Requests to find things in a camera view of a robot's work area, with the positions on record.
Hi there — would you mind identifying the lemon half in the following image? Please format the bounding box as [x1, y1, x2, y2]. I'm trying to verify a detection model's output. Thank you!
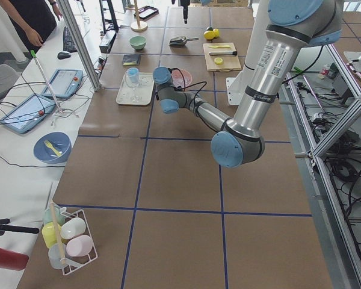
[214, 57, 224, 65]

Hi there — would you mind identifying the red bottle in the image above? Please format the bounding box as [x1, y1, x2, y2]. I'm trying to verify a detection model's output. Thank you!
[0, 248, 29, 271]

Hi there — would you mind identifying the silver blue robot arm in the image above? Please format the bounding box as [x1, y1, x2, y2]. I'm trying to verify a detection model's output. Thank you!
[153, 1, 344, 168]

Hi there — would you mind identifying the grey folded cloth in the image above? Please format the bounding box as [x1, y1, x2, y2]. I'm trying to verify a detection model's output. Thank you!
[122, 54, 141, 66]

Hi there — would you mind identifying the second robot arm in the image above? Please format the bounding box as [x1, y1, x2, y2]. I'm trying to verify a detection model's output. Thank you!
[171, 0, 212, 24]

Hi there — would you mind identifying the clear wine glass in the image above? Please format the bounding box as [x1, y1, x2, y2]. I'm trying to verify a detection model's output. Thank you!
[125, 73, 140, 103]

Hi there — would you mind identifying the cream bear serving tray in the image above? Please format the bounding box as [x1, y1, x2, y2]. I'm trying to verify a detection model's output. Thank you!
[116, 72, 154, 106]

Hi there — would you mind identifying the wooden stand round base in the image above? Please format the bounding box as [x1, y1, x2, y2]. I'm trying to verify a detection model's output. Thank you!
[130, 0, 148, 33]

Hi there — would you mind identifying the pink bowl of ice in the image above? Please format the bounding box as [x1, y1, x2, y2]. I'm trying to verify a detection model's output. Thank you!
[171, 69, 193, 88]

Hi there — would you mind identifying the blue plastic cup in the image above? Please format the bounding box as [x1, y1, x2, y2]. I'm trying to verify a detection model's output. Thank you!
[126, 67, 139, 85]

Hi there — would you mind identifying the steel muddler black cap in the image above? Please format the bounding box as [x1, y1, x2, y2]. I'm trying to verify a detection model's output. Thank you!
[209, 51, 238, 57]

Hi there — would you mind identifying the green bowl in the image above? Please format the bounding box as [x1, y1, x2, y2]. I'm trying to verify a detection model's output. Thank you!
[129, 36, 147, 51]

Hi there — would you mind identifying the blue teach pendant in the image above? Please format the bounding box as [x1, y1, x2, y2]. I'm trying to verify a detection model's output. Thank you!
[49, 69, 84, 99]
[0, 94, 56, 134]

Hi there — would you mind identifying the black keyboard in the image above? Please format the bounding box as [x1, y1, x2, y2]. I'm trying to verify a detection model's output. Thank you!
[63, 26, 77, 53]

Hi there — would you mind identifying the blue bowl with fork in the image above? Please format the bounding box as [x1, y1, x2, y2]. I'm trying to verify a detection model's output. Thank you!
[33, 132, 72, 164]

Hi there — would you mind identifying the black computer mouse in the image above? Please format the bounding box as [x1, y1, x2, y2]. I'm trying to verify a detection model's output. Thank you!
[57, 51, 71, 60]

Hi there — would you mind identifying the metal ice scoop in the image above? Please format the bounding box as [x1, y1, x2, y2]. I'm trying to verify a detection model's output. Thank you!
[169, 36, 199, 47]

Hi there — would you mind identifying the wooden cutting board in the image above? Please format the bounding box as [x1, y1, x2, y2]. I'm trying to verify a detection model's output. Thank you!
[203, 42, 242, 72]

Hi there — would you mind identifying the white wire cup rack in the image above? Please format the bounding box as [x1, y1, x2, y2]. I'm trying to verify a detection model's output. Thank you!
[42, 203, 98, 276]

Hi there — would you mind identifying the yellow plastic knife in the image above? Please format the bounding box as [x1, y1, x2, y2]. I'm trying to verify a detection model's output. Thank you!
[208, 45, 231, 49]

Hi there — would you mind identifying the yellow lemon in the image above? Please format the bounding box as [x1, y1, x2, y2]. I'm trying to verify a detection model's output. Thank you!
[213, 28, 220, 38]
[203, 30, 215, 40]

